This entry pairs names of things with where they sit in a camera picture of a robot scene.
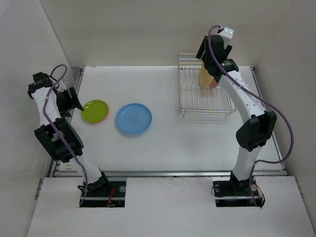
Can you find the aluminium table rail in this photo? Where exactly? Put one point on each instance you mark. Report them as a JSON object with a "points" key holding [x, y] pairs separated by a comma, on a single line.
{"points": [[173, 145]]}

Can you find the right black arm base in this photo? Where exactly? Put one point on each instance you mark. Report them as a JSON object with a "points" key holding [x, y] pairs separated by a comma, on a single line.
{"points": [[234, 193]]}

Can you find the orange plastic plate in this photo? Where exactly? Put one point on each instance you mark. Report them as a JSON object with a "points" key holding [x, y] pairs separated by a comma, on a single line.
{"points": [[99, 113]]}

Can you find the pink plastic plate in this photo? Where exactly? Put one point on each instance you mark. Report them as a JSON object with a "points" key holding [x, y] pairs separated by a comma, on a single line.
{"points": [[213, 83]]}

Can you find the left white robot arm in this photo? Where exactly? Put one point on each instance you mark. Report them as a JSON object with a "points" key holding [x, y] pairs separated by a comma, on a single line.
{"points": [[58, 137]]}

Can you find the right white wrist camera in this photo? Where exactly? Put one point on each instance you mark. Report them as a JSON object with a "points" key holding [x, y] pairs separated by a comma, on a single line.
{"points": [[226, 34]]}

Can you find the green plastic plate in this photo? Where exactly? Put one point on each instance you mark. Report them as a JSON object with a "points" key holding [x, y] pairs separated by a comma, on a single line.
{"points": [[86, 114]]}

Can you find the yellow plastic plate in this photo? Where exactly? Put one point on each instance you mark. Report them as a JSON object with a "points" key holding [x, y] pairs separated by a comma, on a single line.
{"points": [[205, 79]]}

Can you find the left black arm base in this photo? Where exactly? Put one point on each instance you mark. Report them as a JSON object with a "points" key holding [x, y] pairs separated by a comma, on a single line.
{"points": [[112, 197]]}

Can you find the blue plastic plate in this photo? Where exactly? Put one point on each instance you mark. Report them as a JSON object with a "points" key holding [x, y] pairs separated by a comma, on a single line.
{"points": [[133, 119]]}

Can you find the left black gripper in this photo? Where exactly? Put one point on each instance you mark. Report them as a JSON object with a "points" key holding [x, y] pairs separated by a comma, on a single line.
{"points": [[72, 102]]}

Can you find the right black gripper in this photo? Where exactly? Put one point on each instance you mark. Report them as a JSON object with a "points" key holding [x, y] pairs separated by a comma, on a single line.
{"points": [[200, 51]]}

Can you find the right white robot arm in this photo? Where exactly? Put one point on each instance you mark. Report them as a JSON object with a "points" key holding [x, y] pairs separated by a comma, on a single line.
{"points": [[258, 123]]}

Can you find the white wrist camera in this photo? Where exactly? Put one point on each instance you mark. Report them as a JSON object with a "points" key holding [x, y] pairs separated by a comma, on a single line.
{"points": [[61, 87], [226, 34]]}

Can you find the metal wire dish rack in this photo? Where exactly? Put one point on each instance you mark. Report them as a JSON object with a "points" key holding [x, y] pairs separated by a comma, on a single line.
{"points": [[200, 101]]}

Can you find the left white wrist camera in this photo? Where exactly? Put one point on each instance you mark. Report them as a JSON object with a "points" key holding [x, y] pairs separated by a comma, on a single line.
{"points": [[61, 87]]}

